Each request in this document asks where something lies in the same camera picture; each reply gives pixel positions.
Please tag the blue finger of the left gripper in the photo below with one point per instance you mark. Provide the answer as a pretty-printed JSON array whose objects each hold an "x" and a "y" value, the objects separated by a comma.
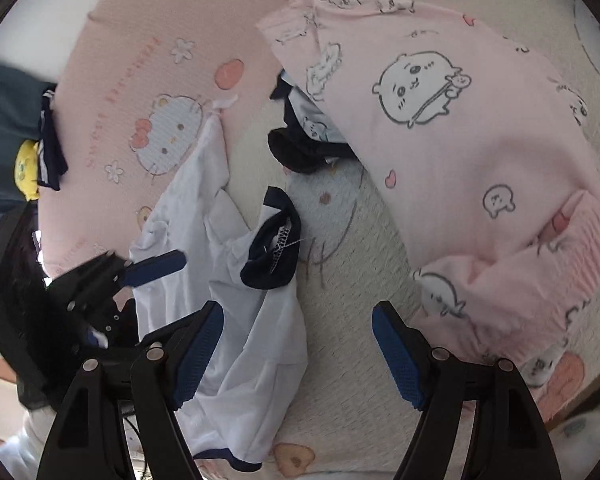
[{"x": 140, "y": 273}]

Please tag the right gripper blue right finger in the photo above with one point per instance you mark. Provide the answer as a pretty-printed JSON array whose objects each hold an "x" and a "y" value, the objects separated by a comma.
[{"x": 437, "y": 384}]

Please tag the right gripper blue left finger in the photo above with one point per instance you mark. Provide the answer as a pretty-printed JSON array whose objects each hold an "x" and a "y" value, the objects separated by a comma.
[{"x": 167, "y": 372}]

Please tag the white shirt navy trim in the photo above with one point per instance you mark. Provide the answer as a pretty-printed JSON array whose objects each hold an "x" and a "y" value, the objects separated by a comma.
[{"x": 257, "y": 366}]

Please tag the pink cartoon print pajama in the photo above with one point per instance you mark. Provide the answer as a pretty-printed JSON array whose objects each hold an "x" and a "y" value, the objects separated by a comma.
[{"x": 476, "y": 145}]

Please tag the navy white-striped folded garment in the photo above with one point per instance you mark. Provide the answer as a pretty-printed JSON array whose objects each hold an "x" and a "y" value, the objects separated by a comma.
[{"x": 52, "y": 164}]

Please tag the yellow plush toy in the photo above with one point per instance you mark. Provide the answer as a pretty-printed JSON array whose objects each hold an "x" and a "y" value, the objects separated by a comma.
[{"x": 26, "y": 170}]

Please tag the navy garment under pajama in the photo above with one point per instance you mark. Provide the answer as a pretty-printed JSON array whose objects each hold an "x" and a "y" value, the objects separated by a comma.
[{"x": 309, "y": 140}]

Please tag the dark teal curtain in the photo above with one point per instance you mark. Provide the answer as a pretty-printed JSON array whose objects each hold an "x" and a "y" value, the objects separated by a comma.
[{"x": 21, "y": 104}]

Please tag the pink cream Hello Kitty blanket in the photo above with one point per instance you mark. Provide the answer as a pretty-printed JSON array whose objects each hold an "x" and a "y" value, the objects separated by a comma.
[{"x": 347, "y": 420}]

